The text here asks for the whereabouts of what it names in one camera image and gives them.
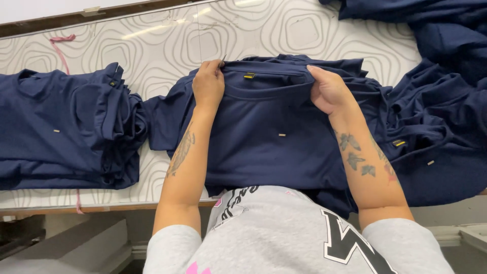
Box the person's left hand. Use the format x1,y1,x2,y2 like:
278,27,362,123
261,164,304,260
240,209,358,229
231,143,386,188
192,59,226,109

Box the person's right hand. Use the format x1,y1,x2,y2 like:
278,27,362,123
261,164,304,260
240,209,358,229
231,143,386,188
306,64,356,116

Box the navy blue t-shirt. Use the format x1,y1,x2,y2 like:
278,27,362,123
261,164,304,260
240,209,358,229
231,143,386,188
143,54,392,220

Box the stack of folded navy t-shirts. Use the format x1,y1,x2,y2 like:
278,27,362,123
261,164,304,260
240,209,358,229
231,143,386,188
0,62,148,191

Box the person's grey printed t-shirt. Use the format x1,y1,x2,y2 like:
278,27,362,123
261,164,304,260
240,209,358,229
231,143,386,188
143,185,455,274

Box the heap of unfolded navy t-shirts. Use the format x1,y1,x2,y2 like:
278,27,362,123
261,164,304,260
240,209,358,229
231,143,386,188
319,0,487,208

